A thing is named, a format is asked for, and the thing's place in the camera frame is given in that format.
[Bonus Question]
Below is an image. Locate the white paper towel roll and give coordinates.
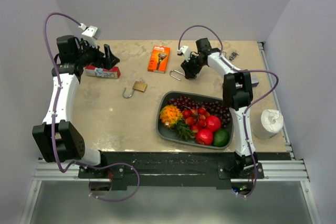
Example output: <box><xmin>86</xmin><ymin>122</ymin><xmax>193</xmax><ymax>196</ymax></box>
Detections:
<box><xmin>251</xmin><ymin>109</ymin><xmax>284</xmax><ymax>140</ymax></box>

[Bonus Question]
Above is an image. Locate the large brass padlock centre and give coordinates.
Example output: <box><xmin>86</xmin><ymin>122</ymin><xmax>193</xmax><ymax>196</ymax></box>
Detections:
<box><xmin>122</xmin><ymin>80</ymin><xmax>148</xmax><ymax>99</ymax></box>

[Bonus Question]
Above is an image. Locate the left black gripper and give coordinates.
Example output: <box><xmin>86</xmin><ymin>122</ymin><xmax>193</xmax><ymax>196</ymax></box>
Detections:
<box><xmin>76</xmin><ymin>38</ymin><xmax>120</xmax><ymax>70</ymax></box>

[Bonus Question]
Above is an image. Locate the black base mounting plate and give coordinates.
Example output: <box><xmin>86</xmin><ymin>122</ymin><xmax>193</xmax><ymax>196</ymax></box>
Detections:
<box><xmin>78</xmin><ymin>152</ymin><xmax>264</xmax><ymax>190</ymax></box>

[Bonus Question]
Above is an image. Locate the black key bunch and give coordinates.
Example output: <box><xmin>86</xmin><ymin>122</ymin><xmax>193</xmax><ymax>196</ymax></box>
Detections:
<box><xmin>228</xmin><ymin>50</ymin><xmax>239</xmax><ymax>61</ymax></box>

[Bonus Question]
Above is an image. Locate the orange razor box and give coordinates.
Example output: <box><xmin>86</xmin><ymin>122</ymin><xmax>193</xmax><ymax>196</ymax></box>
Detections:
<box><xmin>147</xmin><ymin>46</ymin><xmax>171</xmax><ymax>73</ymax></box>

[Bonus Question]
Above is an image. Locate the green avocado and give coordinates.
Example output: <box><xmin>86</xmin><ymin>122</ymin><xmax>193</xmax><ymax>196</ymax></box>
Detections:
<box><xmin>213</xmin><ymin>129</ymin><xmax>229</xmax><ymax>147</ymax></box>

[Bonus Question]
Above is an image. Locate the green pineapple leaf top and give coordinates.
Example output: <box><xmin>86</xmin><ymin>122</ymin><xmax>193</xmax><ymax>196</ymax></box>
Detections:
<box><xmin>174</xmin><ymin>120</ymin><xmax>195</xmax><ymax>141</ymax></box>

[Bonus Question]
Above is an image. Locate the red toothpaste box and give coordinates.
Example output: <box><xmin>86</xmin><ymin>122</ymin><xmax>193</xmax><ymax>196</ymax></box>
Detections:
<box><xmin>85</xmin><ymin>65</ymin><xmax>121</xmax><ymax>79</ymax></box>

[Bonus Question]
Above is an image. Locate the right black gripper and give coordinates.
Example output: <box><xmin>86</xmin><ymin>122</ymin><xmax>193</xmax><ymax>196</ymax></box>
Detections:
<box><xmin>181</xmin><ymin>53</ymin><xmax>205</xmax><ymax>79</ymax></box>

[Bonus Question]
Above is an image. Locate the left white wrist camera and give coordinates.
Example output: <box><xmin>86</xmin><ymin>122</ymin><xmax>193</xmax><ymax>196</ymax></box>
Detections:
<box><xmin>78</xmin><ymin>23</ymin><xmax>101</xmax><ymax>48</ymax></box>

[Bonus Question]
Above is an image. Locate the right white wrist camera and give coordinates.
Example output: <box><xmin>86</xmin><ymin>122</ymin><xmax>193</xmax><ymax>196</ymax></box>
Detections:
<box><xmin>177</xmin><ymin>46</ymin><xmax>192</xmax><ymax>62</ymax></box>

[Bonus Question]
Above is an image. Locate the orange horned melon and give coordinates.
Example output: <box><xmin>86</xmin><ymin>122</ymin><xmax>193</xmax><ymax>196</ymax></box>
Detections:
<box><xmin>159</xmin><ymin>105</ymin><xmax>183</xmax><ymax>129</ymax></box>

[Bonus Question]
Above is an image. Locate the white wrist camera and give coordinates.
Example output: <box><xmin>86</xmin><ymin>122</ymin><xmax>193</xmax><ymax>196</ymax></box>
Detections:
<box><xmin>177</xmin><ymin>46</ymin><xmax>192</xmax><ymax>62</ymax></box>
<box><xmin>78</xmin><ymin>23</ymin><xmax>101</xmax><ymax>48</ymax></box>

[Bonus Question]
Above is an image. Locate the aluminium frame rail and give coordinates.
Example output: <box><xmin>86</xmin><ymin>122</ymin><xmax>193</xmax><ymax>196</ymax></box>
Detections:
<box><xmin>33</xmin><ymin>160</ymin><xmax>310</xmax><ymax>182</ymax></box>

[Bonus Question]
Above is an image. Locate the purple toothpaste box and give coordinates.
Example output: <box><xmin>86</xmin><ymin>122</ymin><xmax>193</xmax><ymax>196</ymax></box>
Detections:
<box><xmin>251</xmin><ymin>76</ymin><xmax>259</xmax><ymax>87</ymax></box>

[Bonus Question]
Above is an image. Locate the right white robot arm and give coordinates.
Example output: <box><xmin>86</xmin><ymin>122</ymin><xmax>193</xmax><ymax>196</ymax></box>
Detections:
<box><xmin>177</xmin><ymin>38</ymin><xmax>258</xmax><ymax>178</ymax></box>

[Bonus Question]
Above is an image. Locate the lower red pomegranate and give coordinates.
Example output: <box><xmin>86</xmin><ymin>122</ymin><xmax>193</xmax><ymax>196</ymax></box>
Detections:
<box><xmin>195</xmin><ymin>129</ymin><xmax>214</xmax><ymax>146</ymax></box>

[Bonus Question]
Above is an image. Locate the red pomegranate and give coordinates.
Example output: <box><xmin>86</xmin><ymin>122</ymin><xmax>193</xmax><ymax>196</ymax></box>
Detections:
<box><xmin>205</xmin><ymin>115</ymin><xmax>222</xmax><ymax>132</ymax></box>
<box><xmin>195</xmin><ymin>129</ymin><xmax>214</xmax><ymax>146</ymax></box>

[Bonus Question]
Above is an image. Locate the grey fruit tray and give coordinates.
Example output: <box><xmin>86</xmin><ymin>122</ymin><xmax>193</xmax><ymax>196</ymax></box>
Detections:
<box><xmin>156</xmin><ymin>91</ymin><xmax>234</xmax><ymax>150</ymax></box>

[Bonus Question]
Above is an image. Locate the dark red grapes bunch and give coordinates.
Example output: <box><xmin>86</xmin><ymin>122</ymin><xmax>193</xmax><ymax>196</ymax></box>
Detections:
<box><xmin>167</xmin><ymin>96</ymin><xmax>230</xmax><ymax>128</ymax></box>

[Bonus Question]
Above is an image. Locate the brass padlock with key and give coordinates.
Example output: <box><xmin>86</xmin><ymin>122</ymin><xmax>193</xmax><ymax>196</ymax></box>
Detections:
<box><xmin>169</xmin><ymin>69</ymin><xmax>185</xmax><ymax>81</ymax></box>

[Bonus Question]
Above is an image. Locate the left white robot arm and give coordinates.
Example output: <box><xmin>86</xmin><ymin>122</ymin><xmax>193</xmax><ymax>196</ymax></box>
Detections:
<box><xmin>32</xmin><ymin>35</ymin><xmax>120</xmax><ymax>178</ymax></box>

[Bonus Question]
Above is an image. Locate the upper red pomegranate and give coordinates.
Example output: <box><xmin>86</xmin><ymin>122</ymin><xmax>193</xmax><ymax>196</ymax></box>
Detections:
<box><xmin>205</xmin><ymin>115</ymin><xmax>222</xmax><ymax>132</ymax></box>

